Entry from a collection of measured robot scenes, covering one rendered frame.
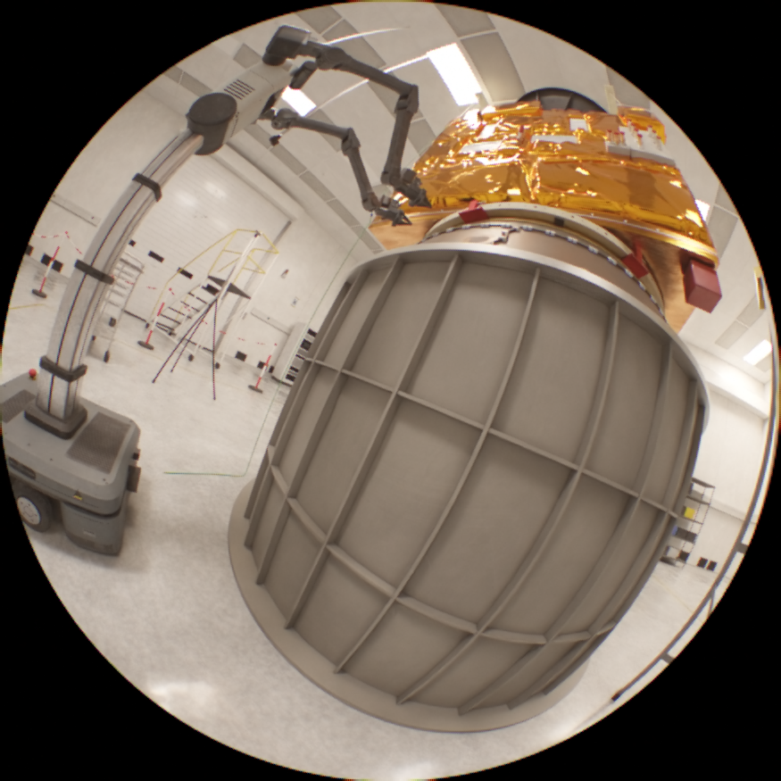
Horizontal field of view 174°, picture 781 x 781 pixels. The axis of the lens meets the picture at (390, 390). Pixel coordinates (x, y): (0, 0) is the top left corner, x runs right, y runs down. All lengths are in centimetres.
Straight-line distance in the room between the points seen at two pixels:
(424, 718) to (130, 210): 156
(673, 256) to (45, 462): 211
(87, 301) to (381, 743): 132
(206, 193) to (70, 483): 785
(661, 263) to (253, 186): 851
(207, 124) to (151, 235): 697
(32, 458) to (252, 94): 119
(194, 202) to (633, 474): 839
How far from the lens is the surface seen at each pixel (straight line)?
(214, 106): 103
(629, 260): 125
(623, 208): 135
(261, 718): 77
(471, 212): 124
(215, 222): 803
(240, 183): 859
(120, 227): 90
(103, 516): 85
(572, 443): 52
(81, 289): 90
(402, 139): 124
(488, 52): 460
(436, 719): 91
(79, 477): 82
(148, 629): 84
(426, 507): 51
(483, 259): 63
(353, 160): 147
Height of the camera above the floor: 74
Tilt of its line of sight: 4 degrees up
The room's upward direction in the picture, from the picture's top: 25 degrees clockwise
